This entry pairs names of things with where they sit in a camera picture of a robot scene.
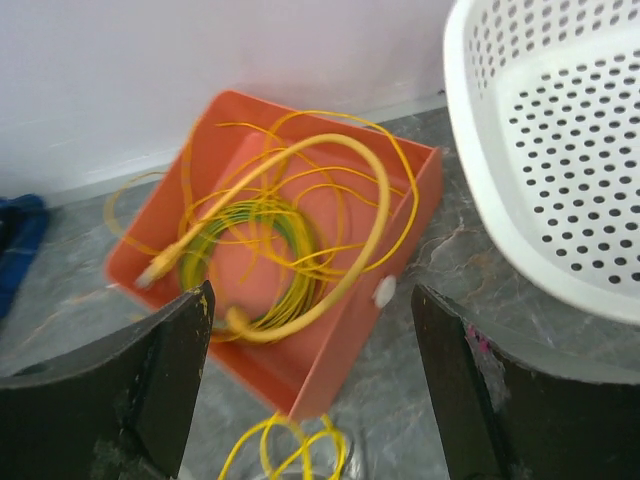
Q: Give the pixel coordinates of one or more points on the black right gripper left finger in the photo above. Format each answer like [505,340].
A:
[120,407]

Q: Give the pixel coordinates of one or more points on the rounded white perforated basket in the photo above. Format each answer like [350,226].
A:
[543,98]

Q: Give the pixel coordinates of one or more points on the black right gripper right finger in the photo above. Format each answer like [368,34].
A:
[509,407]

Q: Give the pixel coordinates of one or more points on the orange plastic box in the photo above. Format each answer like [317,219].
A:
[301,221]

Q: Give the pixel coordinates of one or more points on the blue plaid cloth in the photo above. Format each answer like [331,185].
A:
[24,221]

